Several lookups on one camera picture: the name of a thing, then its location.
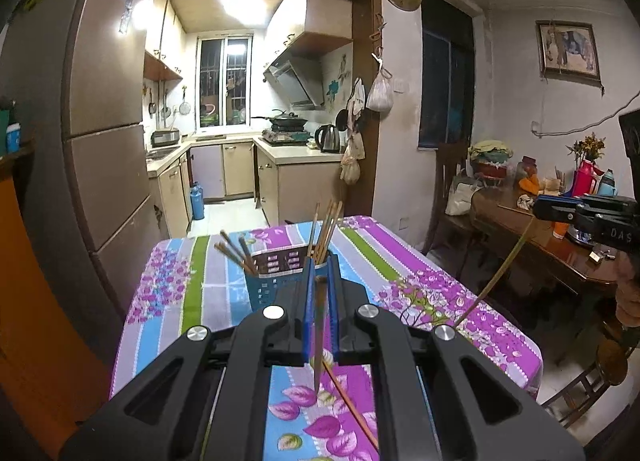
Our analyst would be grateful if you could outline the kitchen window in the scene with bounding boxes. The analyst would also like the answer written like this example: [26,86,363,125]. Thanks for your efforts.
[195,34,253,129]

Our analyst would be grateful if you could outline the gas stove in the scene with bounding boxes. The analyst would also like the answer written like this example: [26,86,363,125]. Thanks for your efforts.
[262,126,308,144]

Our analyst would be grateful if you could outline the red thermos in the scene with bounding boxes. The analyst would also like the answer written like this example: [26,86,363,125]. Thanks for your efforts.
[571,160,601,198]

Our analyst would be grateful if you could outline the person's right hand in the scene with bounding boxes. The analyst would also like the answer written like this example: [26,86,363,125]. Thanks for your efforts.
[614,246,640,329]

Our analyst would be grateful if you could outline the framed picture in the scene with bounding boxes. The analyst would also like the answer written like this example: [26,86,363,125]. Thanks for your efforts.
[535,20,602,82]

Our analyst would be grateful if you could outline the kitchen base cabinets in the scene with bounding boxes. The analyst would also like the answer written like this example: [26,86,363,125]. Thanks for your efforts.
[145,136,351,237]

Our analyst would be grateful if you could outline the set of wooden chopsticks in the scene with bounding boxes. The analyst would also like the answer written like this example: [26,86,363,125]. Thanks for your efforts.
[214,200,346,276]

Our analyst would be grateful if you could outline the white tote bag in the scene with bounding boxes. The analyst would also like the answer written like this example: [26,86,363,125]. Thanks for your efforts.
[445,174,483,217]

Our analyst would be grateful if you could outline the orange wooden cabinet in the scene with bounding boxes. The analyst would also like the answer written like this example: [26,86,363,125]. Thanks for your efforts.
[0,141,111,442]

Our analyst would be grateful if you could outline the brown refrigerator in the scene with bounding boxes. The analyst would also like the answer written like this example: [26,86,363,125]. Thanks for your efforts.
[0,0,166,342]

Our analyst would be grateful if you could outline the dark wooden side table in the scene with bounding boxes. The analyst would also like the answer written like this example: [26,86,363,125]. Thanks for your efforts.
[470,186,631,342]

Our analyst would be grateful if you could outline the hanging beige bags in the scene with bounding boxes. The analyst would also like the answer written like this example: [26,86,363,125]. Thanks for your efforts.
[340,134,367,186]

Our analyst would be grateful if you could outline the wooden chair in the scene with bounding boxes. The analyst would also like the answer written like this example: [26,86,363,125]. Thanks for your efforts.
[425,141,476,262]
[540,321,636,429]

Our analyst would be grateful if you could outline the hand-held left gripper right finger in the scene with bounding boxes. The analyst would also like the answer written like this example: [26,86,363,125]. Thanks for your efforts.
[325,255,585,461]

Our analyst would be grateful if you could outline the range hood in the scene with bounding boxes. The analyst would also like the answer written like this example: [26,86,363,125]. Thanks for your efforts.
[263,56,326,109]

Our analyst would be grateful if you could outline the wall cable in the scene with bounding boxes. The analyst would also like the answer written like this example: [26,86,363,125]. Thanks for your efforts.
[530,114,621,138]

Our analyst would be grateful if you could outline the dried flower bouquet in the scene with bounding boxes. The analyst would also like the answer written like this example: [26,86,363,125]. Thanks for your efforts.
[566,132,607,162]

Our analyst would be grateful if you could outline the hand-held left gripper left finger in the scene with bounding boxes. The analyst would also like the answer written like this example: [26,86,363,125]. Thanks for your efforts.
[60,256,318,461]

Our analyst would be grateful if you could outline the blue floor bottle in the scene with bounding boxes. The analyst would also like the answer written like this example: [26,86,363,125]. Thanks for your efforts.
[189,182,206,221]

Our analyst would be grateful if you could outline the single brown chopstick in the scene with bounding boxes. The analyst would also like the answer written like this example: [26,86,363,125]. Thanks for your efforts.
[454,216,536,328]
[312,275,328,394]
[322,360,381,451]

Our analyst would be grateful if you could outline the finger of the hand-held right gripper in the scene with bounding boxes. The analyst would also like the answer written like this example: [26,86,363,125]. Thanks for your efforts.
[531,194,584,223]

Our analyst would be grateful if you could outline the beige wall cabinets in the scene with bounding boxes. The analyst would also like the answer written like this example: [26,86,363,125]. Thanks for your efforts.
[144,0,186,82]

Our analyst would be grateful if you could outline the blue metal utensil holder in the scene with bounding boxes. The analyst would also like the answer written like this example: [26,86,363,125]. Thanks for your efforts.
[243,247,342,314]

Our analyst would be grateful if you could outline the glass jar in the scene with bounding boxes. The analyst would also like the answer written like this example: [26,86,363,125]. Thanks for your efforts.
[515,156,538,182]

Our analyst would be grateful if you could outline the dark barred window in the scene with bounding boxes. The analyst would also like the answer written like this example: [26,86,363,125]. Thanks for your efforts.
[417,0,476,149]

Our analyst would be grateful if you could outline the silver countertop appliance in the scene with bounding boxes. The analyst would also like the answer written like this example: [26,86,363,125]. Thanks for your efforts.
[150,128,181,148]

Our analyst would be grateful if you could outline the wall cabinet above hood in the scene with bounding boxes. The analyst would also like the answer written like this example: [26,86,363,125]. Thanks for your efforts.
[262,0,356,59]

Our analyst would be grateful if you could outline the flower wall sticker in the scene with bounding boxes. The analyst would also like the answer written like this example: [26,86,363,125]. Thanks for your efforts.
[326,54,351,104]

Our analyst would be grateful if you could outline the light blue flask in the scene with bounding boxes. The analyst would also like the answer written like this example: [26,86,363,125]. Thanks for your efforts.
[597,168,618,198]

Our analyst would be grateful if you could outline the floral striped tablecloth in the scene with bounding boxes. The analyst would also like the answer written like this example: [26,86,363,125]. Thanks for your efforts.
[109,215,545,461]

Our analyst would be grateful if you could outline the white plastic bag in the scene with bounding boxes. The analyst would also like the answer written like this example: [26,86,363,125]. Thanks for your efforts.
[366,66,396,113]

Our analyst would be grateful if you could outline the black wok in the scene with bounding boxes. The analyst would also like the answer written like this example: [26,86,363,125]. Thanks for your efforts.
[250,110,309,127]

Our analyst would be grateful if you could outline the electric kettle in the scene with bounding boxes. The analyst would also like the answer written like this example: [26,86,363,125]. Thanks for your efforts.
[314,124,342,154]

